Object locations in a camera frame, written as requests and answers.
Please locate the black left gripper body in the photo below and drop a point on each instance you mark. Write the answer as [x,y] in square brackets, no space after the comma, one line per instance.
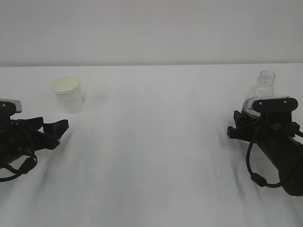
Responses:
[21,137]

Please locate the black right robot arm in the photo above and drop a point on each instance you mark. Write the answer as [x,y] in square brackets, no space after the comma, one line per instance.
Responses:
[287,158]

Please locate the clear water bottle green label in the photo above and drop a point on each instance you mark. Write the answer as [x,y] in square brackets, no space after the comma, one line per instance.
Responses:
[264,87]

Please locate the white paper cup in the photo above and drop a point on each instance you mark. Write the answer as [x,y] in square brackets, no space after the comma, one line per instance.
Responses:
[67,90]

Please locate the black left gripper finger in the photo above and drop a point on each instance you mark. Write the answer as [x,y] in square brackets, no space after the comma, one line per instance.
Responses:
[33,122]
[52,132]

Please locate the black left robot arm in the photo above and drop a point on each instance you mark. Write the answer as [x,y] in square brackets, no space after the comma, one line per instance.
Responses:
[7,158]

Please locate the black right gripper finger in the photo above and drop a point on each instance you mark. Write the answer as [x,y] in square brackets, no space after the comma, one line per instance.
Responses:
[243,120]

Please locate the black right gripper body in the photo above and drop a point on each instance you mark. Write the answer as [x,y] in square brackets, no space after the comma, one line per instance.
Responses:
[279,130]

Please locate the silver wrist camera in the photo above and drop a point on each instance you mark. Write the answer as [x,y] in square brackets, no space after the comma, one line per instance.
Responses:
[275,109]
[9,107]

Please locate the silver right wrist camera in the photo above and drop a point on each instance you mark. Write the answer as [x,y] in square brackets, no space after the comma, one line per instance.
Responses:
[275,109]

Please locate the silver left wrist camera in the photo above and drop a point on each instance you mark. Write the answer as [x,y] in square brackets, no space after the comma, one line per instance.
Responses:
[9,107]

